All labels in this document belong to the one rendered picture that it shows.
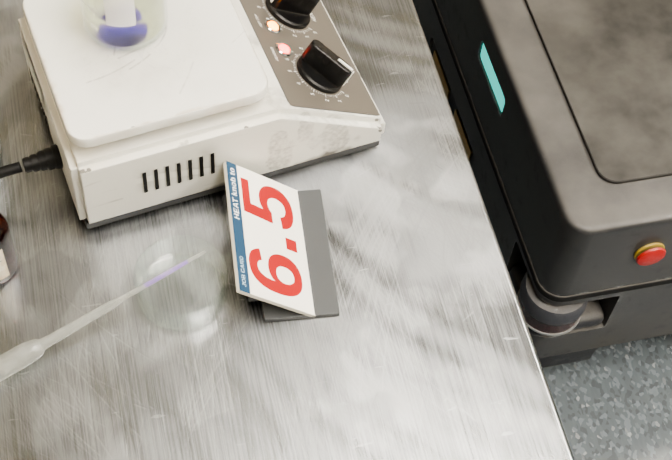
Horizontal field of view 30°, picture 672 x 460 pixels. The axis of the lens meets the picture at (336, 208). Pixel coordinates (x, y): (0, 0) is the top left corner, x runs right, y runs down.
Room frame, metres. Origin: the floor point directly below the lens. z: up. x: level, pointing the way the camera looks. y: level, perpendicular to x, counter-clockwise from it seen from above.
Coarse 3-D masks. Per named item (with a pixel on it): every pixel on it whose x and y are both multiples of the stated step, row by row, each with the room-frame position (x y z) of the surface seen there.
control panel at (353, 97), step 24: (240, 0) 0.54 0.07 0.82; (264, 0) 0.56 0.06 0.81; (264, 24) 0.53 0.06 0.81; (312, 24) 0.55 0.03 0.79; (264, 48) 0.51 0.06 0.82; (336, 48) 0.54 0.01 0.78; (288, 72) 0.49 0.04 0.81; (288, 96) 0.47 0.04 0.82; (312, 96) 0.48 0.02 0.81; (336, 96) 0.49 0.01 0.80; (360, 96) 0.50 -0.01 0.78
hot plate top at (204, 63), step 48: (48, 0) 0.51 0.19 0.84; (192, 0) 0.52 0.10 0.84; (48, 48) 0.47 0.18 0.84; (96, 48) 0.47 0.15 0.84; (144, 48) 0.48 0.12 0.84; (192, 48) 0.48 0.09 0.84; (240, 48) 0.49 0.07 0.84; (96, 96) 0.44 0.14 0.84; (144, 96) 0.44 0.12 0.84; (192, 96) 0.45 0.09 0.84; (240, 96) 0.45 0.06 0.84; (96, 144) 0.41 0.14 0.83
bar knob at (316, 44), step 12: (312, 48) 0.51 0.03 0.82; (324, 48) 0.51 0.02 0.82; (300, 60) 0.51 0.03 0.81; (312, 60) 0.51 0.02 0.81; (324, 60) 0.51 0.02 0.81; (336, 60) 0.51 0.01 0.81; (300, 72) 0.50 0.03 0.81; (312, 72) 0.50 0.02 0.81; (324, 72) 0.50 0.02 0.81; (336, 72) 0.50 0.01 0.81; (348, 72) 0.50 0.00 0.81; (312, 84) 0.49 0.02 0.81; (324, 84) 0.49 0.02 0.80; (336, 84) 0.50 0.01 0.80
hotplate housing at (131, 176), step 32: (320, 0) 0.59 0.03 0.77; (32, 64) 0.48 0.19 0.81; (192, 128) 0.44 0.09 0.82; (224, 128) 0.44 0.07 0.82; (256, 128) 0.45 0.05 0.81; (288, 128) 0.46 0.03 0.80; (320, 128) 0.47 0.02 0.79; (352, 128) 0.48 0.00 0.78; (384, 128) 0.49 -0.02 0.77; (32, 160) 0.42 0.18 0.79; (64, 160) 0.42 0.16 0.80; (96, 160) 0.41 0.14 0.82; (128, 160) 0.41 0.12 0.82; (160, 160) 0.42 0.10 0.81; (192, 160) 0.43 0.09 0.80; (224, 160) 0.44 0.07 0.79; (256, 160) 0.45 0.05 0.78; (288, 160) 0.46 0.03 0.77; (320, 160) 0.47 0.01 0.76; (96, 192) 0.40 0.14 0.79; (128, 192) 0.41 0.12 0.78; (160, 192) 0.42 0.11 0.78; (192, 192) 0.43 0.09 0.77; (96, 224) 0.40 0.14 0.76
